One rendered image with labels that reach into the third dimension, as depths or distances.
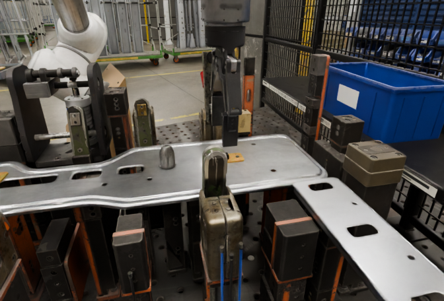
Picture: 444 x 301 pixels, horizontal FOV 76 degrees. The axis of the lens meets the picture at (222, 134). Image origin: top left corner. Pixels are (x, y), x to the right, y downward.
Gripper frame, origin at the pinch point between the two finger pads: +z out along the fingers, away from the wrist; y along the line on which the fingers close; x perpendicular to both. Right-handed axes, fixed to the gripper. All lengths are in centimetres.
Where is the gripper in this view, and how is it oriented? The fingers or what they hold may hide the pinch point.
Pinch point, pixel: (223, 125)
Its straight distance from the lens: 60.3
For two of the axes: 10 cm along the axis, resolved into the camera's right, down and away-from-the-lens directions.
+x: 9.8, -0.8, 2.1
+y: 2.2, 4.0, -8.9
